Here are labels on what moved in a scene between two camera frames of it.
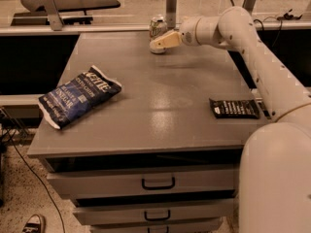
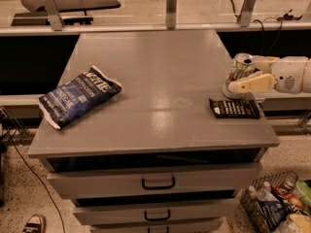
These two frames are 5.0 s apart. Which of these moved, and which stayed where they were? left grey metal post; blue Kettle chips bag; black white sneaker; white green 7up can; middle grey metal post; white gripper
Moved: white gripper; white green 7up can
Stayed: middle grey metal post; black white sneaker; blue Kettle chips bag; left grey metal post
